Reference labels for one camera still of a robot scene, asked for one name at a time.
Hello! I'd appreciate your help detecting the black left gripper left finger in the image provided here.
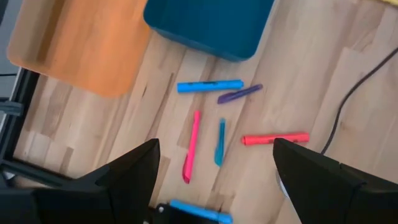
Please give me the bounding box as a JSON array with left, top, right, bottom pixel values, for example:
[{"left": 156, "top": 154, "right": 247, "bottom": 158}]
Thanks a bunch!
[{"left": 0, "top": 138, "right": 161, "bottom": 224}]

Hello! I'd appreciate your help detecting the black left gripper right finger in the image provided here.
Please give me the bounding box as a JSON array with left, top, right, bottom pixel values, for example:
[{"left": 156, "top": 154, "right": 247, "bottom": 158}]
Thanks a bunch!
[{"left": 272, "top": 138, "right": 398, "bottom": 224}]

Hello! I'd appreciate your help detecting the red-orange thick highlighter marker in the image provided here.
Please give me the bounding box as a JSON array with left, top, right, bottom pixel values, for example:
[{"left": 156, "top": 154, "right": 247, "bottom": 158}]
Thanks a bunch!
[{"left": 241, "top": 131, "right": 311, "bottom": 147}]

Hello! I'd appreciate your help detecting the blue Sharpie highlighter marker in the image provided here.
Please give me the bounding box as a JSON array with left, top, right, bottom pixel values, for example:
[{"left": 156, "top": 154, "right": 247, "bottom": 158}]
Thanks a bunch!
[
  {"left": 177, "top": 79, "right": 244, "bottom": 94},
  {"left": 169, "top": 198, "right": 234, "bottom": 224}
]

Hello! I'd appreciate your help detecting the pink slim highlighter pen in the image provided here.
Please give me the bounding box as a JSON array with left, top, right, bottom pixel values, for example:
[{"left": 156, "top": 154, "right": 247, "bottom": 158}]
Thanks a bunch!
[{"left": 182, "top": 110, "right": 202, "bottom": 185}]

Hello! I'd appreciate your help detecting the teal slim highlighter pen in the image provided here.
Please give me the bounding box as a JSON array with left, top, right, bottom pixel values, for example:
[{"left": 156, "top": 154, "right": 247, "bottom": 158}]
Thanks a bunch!
[{"left": 213, "top": 117, "right": 227, "bottom": 167}]

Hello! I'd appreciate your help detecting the purple slim highlighter pen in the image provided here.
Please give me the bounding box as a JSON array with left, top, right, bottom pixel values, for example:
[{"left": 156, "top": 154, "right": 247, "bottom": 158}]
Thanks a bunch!
[{"left": 216, "top": 83, "right": 264, "bottom": 105}]

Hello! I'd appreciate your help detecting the blue plastic tray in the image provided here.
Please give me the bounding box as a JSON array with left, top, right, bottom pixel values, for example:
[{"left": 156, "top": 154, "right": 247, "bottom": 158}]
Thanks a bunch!
[{"left": 142, "top": 0, "right": 276, "bottom": 62}]

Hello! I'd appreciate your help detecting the orange plastic tray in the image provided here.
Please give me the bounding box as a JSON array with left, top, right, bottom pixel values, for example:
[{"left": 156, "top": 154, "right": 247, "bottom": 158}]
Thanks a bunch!
[{"left": 6, "top": 0, "right": 153, "bottom": 99}]

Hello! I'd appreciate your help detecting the black cable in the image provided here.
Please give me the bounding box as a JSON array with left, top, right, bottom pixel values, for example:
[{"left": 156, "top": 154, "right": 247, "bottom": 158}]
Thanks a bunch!
[{"left": 320, "top": 46, "right": 398, "bottom": 156}]

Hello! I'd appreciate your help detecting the black rig frame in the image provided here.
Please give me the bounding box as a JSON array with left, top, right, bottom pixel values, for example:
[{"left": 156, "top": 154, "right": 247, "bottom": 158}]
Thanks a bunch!
[{"left": 0, "top": 67, "right": 77, "bottom": 189}]

